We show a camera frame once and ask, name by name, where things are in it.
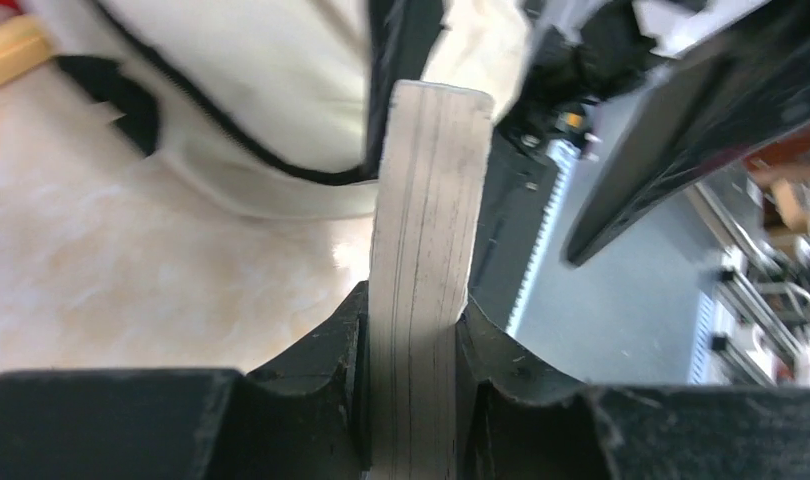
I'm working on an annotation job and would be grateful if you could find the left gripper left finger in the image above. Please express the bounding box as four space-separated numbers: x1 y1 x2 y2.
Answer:
0 283 369 479

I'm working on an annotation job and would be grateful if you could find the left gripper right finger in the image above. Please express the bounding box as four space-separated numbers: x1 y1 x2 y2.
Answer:
456 304 810 479

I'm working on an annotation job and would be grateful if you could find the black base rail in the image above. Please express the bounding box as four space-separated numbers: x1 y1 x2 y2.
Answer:
469 135 578 337

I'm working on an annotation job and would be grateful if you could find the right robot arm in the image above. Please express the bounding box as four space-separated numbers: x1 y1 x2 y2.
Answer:
500 1 810 266

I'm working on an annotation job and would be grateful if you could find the blue book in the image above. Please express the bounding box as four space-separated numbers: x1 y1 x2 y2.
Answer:
368 81 493 479

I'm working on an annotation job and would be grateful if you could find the cream canvas backpack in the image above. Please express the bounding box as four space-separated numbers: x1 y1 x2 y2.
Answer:
24 1 532 219

